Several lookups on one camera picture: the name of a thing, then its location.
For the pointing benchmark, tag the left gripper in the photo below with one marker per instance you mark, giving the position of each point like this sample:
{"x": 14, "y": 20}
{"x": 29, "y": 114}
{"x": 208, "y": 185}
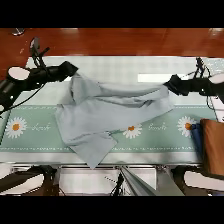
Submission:
{"x": 66, "y": 71}

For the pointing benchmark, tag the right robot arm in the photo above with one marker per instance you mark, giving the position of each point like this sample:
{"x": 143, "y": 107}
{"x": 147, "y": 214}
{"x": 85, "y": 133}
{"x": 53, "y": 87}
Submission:
{"x": 208, "y": 85}

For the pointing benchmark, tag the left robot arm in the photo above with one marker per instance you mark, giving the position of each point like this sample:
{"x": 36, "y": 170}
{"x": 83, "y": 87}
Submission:
{"x": 23, "y": 81}

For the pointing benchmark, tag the light grey shirt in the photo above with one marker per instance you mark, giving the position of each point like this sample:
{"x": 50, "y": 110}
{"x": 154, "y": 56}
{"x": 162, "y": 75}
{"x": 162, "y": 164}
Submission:
{"x": 110, "y": 113}

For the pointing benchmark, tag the blue garment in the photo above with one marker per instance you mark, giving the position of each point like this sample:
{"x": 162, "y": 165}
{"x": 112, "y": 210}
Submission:
{"x": 196, "y": 136}

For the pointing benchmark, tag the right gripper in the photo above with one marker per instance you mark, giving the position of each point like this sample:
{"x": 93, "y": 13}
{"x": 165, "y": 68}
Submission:
{"x": 175, "y": 85}

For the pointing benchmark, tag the silver frame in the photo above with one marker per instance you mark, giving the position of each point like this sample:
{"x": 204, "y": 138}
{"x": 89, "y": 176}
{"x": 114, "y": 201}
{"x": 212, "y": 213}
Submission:
{"x": 133, "y": 178}

